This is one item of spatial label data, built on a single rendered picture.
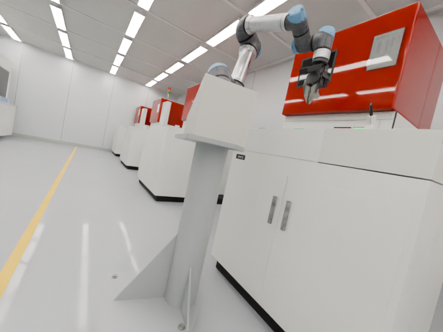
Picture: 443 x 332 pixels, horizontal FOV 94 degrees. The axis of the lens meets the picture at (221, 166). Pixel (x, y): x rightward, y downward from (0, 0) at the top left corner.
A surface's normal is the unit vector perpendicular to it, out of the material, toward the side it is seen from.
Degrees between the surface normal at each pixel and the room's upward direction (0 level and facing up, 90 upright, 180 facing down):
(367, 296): 90
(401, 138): 90
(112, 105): 90
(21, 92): 90
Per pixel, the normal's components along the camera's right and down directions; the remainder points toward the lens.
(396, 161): -0.82, -0.15
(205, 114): 0.39, 0.14
